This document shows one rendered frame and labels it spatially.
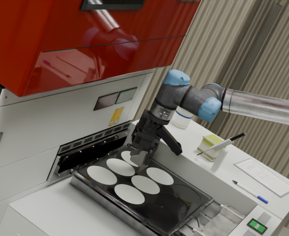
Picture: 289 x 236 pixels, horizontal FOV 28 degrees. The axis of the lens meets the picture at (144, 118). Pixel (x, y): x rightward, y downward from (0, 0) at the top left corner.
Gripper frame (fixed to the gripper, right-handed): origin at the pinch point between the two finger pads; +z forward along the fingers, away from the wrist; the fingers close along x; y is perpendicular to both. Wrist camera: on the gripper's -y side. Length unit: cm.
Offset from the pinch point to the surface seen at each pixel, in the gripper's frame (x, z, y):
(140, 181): 4.8, 1.7, -0.4
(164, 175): -5.0, 1.7, -9.3
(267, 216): 9.5, -4.0, -42.5
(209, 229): 16.4, 3.6, -24.3
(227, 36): -192, -13, -60
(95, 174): 10.4, 1.8, 15.0
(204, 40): -197, -4, -48
